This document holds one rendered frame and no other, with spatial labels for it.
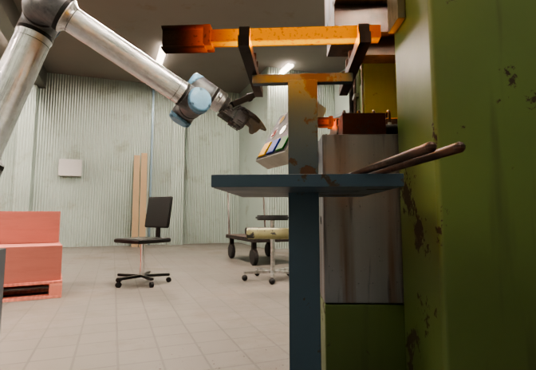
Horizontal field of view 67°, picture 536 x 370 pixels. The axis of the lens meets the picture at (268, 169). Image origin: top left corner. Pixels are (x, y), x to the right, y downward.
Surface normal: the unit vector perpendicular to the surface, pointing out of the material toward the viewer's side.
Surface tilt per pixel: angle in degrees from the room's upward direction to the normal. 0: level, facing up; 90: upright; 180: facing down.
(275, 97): 90
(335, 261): 90
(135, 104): 90
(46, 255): 90
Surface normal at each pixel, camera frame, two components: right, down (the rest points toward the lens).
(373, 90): -0.03, -0.11
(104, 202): 0.36, -0.11
